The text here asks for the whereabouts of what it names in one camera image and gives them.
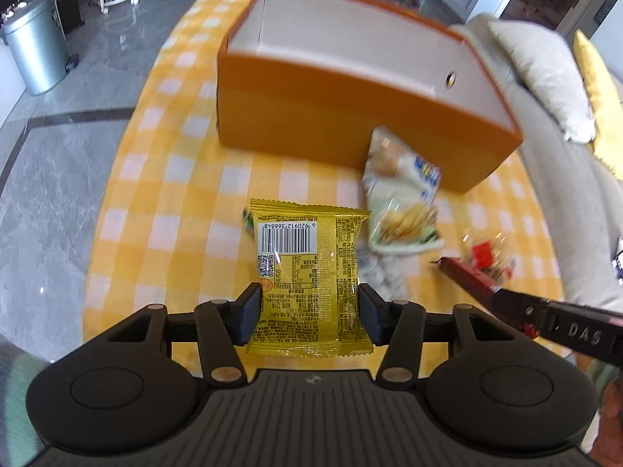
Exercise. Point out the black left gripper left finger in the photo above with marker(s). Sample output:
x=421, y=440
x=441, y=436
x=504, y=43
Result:
x=221, y=326

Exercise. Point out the finger of the right gripper with red pad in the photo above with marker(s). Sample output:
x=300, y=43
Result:
x=477, y=284

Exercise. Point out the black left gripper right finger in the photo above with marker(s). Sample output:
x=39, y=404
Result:
x=398, y=326

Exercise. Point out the white potato chip bag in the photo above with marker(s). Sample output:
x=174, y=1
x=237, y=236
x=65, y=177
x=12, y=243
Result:
x=400, y=187

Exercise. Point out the yellow barcode snack packet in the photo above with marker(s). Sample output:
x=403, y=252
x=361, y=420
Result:
x=308, y=270

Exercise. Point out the clear red pastry packet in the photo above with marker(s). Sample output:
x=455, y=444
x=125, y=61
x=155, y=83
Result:
x=491, y=254

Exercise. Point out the yellow checkered tablecloth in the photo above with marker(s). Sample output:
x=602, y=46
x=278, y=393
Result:
x=170, y=228

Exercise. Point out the beige sofa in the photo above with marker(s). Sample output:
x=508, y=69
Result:
x=580, y=199

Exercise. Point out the yellow cushion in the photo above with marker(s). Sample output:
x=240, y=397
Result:
x=605, y=104

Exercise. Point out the grey white cushion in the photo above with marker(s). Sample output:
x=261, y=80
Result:
x=547, y=67

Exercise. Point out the orange cardboard storage box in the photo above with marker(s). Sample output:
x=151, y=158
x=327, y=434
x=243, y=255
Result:
x=312, y=79

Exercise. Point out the silver pedal trash bin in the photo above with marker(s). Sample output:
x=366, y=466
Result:
x=33, y=32

